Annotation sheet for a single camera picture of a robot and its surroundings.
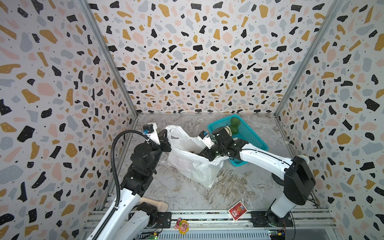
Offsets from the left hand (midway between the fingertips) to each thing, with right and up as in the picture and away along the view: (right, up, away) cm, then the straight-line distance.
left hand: (165, 128), depth 66 cm
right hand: (+14, -12, +14) cm, 23 cm away
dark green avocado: (+40, +4, +38) cm, 55 cm away
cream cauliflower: (+35, -2, +39) cm, 53 cm away
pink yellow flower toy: (+7, -46, +4) cm, 46 cm away
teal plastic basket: (+46, -4, +38) cm, 60 cm away
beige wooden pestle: (-4, -39, +8) cm, 40 cm away
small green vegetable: (+39, -1, +40) cm, 56 cm away
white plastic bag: (+8, -11, +3) cm, 14 cm away
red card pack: (+34, -42, +10) cm, 55 cm away
